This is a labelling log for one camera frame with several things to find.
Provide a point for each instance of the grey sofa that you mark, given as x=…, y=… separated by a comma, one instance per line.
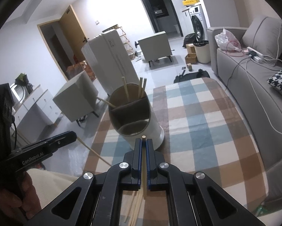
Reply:
x=244, y=94

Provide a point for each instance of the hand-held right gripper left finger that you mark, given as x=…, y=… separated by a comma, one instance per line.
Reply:
x=138, y=164

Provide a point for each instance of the black backpack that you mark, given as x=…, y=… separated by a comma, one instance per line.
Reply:
x=190, y=77

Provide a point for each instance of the wooden door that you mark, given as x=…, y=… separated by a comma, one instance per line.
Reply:
x=72, y=30

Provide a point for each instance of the closed cardboard box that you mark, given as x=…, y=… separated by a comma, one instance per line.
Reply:
x=190, y=48

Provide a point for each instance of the plaid blanket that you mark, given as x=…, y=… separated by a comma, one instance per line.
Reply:
x=202, y=122

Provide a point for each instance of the black trash bag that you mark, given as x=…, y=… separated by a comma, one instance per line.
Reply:
x=189, y=38

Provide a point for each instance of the person's left hand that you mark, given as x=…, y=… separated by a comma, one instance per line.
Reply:
x=6, y=200

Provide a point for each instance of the beige nightstand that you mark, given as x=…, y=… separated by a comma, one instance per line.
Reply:
x=155, y=44
x=72, y=98

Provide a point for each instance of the brown tape roll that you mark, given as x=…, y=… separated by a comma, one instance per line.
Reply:
x=190, y=67

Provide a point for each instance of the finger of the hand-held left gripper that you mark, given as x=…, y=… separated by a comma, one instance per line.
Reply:
x=60, y=144
x=63, y=136

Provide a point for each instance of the small green object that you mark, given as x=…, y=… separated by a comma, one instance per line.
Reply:
x=261, y=210

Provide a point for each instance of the green plant bouquet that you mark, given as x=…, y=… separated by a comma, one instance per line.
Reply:
x=22, y=77

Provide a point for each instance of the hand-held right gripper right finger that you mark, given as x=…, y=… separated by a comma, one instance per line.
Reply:
x=150, y=164

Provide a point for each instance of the black door frame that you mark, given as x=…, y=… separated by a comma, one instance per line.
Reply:
x=143, y=4

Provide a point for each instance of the beige trash bin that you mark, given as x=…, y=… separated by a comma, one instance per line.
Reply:
x=202, y=53

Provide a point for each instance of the wooden rack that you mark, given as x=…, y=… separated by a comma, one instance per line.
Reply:
x=126, y=40

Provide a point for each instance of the round mirror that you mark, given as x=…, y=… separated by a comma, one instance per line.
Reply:
x=18, y=91

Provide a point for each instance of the white washing machine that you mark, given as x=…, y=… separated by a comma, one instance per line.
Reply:
x=197, y=26

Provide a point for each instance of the white plastic bag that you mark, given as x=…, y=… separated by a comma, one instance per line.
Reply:
x=223, y=38

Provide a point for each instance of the open cardboard box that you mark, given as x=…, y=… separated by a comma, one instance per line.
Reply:
x=191, y=58

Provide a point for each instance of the black dumbbell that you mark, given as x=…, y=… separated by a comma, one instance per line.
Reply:
x=137, y=44

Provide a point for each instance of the brown cardboard boxes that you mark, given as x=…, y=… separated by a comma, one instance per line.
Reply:
x=75, y=69

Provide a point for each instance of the white power strip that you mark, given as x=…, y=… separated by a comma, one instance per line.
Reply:
x=254, y=51

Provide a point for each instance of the white dresser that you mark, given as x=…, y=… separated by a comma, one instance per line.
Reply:
x=39, y=103

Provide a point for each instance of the white cylindrical utensil holder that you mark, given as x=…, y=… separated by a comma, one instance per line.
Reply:
x=152, y=122

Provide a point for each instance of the white suitcase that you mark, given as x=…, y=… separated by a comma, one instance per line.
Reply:
x=110, y=58

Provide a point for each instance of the yellow crate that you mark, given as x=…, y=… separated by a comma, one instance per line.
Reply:
x=190, y=1

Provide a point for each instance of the pile of wooden chopsticks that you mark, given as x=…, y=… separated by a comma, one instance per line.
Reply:
x=134, y=211

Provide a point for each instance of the white charger adapter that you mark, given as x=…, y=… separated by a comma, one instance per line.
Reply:
x=257, y=59

